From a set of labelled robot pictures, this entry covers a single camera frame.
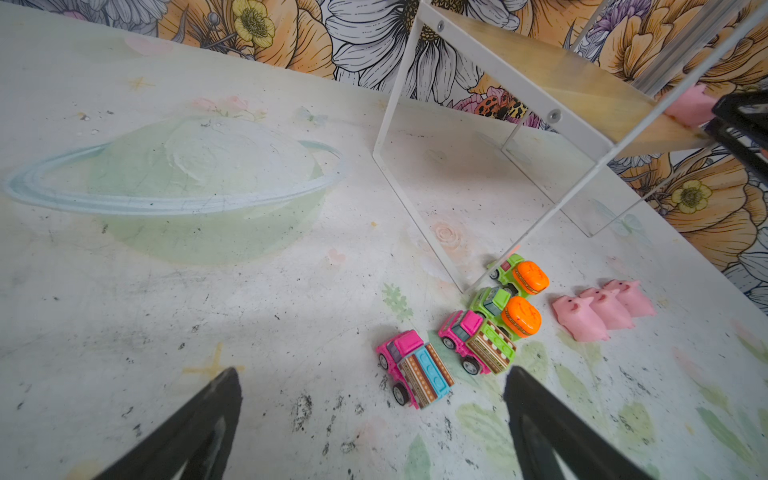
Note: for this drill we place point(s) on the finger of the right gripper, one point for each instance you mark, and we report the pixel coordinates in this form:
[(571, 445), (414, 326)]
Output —
[(746, 111), (750, 159)]

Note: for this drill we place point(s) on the right aluminium corner post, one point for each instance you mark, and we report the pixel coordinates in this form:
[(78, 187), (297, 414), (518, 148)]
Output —
[(695, 35)]

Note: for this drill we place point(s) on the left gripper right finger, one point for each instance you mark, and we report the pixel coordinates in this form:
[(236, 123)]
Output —
[(546, 433)]

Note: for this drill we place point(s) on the green orange mixer truck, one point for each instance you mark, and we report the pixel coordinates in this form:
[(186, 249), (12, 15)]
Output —
[(520, 277), (513, 314)]

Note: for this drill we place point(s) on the pink green toy truck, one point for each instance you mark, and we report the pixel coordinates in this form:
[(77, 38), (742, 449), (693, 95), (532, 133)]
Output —
[(483, 347)]

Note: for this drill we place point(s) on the pink teal toy truck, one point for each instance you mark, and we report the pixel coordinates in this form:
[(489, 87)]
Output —
[(420, 376)]

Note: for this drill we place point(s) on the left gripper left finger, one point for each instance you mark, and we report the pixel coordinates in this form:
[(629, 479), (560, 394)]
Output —
[(193, 443)]

